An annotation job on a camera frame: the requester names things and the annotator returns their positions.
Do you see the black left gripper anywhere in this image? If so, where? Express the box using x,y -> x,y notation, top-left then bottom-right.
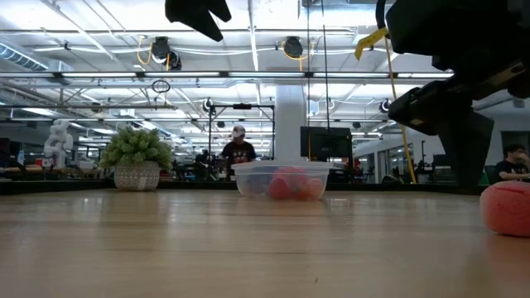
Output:
164,0 -> 233,43

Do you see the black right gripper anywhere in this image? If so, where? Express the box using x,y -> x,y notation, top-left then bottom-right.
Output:
386,0 -> 530,188

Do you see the salmon pink plush fruit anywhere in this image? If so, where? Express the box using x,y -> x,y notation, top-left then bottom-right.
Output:
479,180 -> 530,238

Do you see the clear plastic tupperware container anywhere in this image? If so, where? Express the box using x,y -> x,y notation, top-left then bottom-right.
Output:
230,160 -> 334,202

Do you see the seated person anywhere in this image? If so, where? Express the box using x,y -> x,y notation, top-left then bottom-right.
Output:
494,142 -> 530,183

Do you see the black monitor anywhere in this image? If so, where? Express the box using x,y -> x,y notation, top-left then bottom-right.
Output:
300,126 -> 354,163

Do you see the white square column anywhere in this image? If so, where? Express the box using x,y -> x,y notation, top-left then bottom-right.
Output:
274,84 -> 308,162

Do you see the green plant in white pot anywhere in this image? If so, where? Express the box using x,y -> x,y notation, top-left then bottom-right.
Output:
99,125 -> 174,193

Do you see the white humanoid robot figure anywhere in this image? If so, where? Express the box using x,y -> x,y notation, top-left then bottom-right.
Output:
42,119 -> 75,170

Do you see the yellow hanging cable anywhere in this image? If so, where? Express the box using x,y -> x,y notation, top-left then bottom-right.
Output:
382,36 -> 417,185

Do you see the black looped ceiling cable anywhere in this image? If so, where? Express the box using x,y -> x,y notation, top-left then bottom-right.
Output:
151,79 -> 172,95

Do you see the black metal frame rig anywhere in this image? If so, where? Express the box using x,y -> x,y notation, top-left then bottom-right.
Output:
206,103 -> 277,163

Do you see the thin black hanging cable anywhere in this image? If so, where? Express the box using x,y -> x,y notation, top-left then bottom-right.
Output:
306,0 -> 311,161

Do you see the yellow cable tag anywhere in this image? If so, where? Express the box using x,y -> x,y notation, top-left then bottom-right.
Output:
354,26 -> 391,61

